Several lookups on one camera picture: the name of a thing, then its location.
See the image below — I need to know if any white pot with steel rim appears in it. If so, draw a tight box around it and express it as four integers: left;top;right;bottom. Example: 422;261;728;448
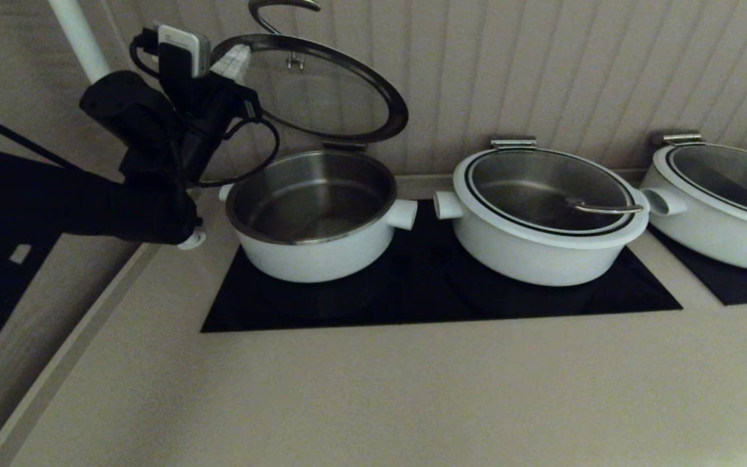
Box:
219;150;418;283

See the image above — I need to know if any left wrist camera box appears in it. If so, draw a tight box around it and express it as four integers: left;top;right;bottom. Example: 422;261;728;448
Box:
156;23;212;78

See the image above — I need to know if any large black glass cooktop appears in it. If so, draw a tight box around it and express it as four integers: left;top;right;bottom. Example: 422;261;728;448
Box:
201;200;683;333

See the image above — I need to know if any middle white pot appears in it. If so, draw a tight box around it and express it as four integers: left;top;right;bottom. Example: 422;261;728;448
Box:
453;148;650;250

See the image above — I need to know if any white-rimmed glass pot lid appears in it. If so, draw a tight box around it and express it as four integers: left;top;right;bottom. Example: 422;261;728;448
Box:
652;144;747;233
210;0;409;145

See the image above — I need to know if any small black glass cooktop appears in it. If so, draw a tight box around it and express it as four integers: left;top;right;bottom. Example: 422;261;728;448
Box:
647;224;747;306

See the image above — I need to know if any white round pole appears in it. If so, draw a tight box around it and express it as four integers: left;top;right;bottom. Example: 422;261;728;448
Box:
48;0;208;251

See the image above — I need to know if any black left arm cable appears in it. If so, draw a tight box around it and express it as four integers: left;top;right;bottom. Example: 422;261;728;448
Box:
0;29;281;189

